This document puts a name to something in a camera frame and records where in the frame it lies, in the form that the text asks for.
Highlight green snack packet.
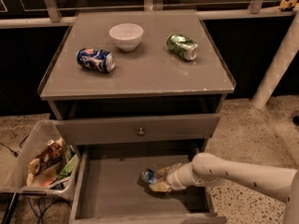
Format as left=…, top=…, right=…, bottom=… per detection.
left=58, top=155, right=78, bottom=179

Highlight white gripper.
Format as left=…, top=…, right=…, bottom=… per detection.
left=149, top=163, right=191, bottom=192

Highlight black floor cable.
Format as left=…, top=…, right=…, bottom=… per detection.
left=0, top=133, right=30, bottom=158

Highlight dark blue soda can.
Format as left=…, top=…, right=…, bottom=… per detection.
left=77, top=49, right=116, bottom=74

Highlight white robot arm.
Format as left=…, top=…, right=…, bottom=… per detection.
left=143, top=152, right=299, bottom=224

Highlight green soda can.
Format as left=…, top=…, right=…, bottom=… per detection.
left=166, top=34, right=199, bottom=61

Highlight white ceramic bowl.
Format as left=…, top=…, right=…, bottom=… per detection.
left=109, top=23, right=144, bottom=51

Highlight grey upper drawer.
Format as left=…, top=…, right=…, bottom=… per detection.
left=54, top=114, right=220, bottom=146

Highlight blue floor cable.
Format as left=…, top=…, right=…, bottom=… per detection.
left=27, top=197, right=60, bottom=224

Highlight metal window railing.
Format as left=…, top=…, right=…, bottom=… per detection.
left=0, top=0, right=299, bottom=30

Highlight light blue redbull can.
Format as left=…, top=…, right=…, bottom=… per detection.
left=141, top=168, right=156, bottom=184

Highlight grey open middle drawer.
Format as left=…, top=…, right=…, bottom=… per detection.
left=69, top=141, right=226, bottom=224

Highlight white slanted post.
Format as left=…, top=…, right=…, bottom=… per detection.
left=251, top=13, right=299, bottom=109

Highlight clear plastic bin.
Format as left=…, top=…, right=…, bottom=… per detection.
left=0, top=120, right=79, bottom=201

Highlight brown snack bag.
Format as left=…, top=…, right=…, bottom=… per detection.
left=27, top=139, right=64, bottom=175

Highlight grey drawer cabinet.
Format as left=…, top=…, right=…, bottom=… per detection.
left=36, top=9, right=236, bottom=224

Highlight brass drawer knob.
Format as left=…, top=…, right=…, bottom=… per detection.
left=137, top=127, right=146, bottom=136

